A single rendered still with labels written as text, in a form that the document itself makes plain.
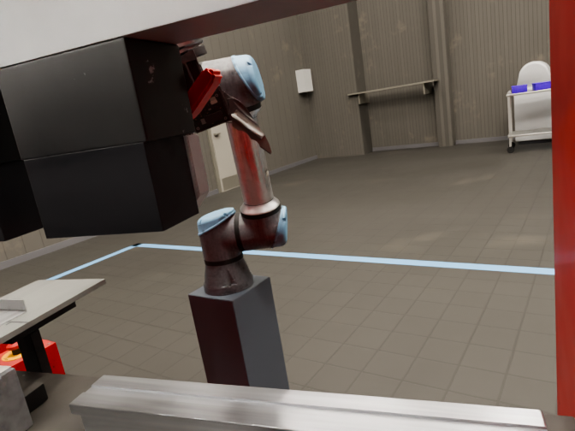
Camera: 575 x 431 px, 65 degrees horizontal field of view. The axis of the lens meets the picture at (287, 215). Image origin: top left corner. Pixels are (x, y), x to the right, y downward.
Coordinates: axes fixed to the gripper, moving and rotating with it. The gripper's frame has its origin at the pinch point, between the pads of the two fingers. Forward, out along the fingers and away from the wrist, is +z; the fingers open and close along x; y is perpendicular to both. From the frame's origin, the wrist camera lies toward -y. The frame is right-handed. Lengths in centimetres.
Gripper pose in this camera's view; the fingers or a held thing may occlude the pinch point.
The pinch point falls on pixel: (230, 169)
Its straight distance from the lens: 78.5
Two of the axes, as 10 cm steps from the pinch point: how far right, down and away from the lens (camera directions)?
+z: 3.3, 8.8, 3.4
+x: 9.3, -3.7, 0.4
